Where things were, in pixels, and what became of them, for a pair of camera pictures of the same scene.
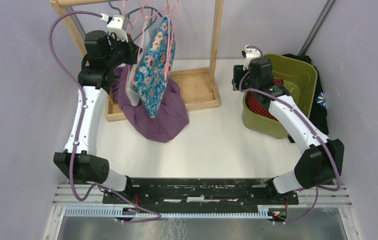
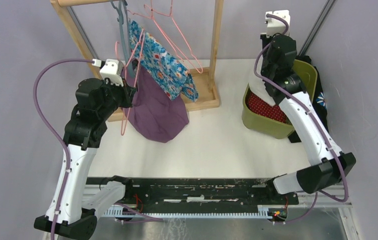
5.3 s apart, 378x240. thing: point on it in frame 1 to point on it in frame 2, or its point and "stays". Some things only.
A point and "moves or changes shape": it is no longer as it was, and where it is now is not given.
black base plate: [199, 192] stays
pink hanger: [168, 6] moves or changes shape
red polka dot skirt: [253, 104] stays
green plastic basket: [299, 77] stays
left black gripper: [131, 47] to [126, 91]
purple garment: [172, 117] moves or changes shape
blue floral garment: [154, 72] moves or changes shape
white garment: [131, 91] moves or changes shape
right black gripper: [237, 71] to [266, 39]
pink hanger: [140, 18] to [126, 116]
